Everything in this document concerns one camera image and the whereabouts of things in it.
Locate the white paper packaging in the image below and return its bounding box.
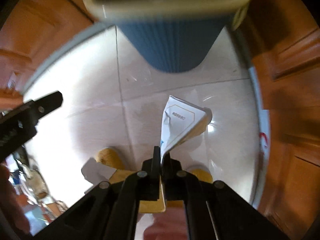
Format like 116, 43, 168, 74
160, 95, 213, 164

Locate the blue ribbed trash bin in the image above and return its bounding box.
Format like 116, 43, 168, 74
83, 0, 251, 73

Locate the yellow slipper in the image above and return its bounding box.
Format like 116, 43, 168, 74
188, 167, 213, 184
96, 147, 127, 170

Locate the wooden cabinet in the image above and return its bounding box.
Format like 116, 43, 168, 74
240, 0, 319, 239

